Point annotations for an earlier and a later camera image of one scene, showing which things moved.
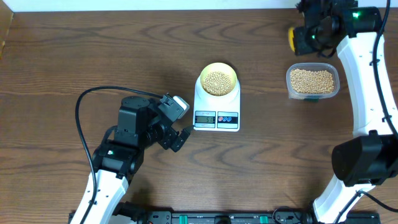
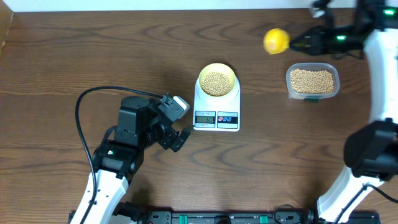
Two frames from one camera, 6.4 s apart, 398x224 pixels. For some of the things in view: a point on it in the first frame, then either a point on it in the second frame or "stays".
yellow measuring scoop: [291, 41] -> [276, 40]
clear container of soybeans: [306, 80] stays
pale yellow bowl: [218, 79] stays
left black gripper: [170, 135] stays
